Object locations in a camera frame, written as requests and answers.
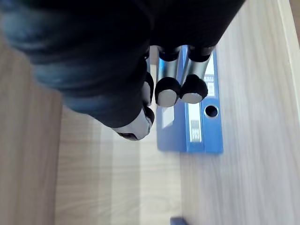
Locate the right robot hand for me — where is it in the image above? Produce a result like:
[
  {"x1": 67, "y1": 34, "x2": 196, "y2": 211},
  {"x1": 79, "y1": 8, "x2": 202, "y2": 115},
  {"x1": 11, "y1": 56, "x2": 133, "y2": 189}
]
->
[{"x1": 0, "y1": 0, "x2": 247, "y2": 142}]

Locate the blue lever arch folder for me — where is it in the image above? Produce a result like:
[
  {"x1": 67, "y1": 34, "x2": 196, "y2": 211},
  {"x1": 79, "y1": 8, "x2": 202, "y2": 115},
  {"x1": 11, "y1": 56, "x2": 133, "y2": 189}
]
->
[{"x1": 156, "y1": 45, "x2": 224, "y2": 155}]

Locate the light wood cabinet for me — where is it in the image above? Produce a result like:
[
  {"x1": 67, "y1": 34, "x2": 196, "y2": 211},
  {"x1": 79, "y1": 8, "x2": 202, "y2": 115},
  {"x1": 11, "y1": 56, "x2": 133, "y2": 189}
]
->
[{"x1": 0, "y1": 0, "x2": 300, "y2": 225}]

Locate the small blue object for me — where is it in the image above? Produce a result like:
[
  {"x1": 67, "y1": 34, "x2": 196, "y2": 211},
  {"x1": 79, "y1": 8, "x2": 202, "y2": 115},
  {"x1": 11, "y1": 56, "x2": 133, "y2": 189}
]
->
[{"x1": 170, "y1": 217, "x2": 187, "y2": 225}]

